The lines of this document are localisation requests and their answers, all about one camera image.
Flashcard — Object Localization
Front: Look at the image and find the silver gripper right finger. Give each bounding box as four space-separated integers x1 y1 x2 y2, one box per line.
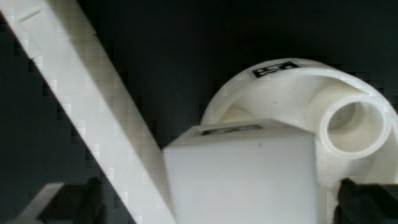
334 179 398 224

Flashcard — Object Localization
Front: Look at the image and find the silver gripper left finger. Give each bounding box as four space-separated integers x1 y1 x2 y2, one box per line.
11 177 107 224

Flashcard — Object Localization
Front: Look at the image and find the white stool leg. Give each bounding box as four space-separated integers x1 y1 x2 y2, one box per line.
164 120 318 224

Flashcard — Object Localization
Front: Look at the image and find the white round stool seat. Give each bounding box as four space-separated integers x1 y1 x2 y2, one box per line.
201 58 398 224

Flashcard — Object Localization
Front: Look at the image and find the white front fence bar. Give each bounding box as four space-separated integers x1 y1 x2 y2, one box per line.
0 0 176 224

